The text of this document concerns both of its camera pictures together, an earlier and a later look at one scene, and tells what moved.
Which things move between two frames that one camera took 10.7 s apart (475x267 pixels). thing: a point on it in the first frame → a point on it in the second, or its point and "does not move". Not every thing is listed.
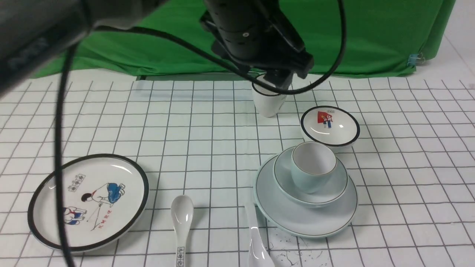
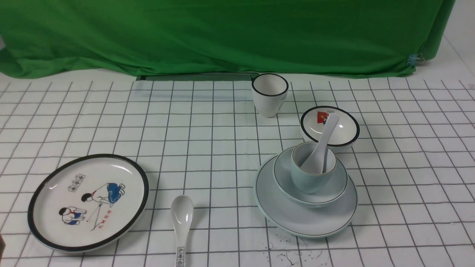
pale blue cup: (313, 163) does not move
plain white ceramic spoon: (259, 256) → (316, 164)
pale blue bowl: (285, 183) does not move
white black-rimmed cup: (267, 103) does not move
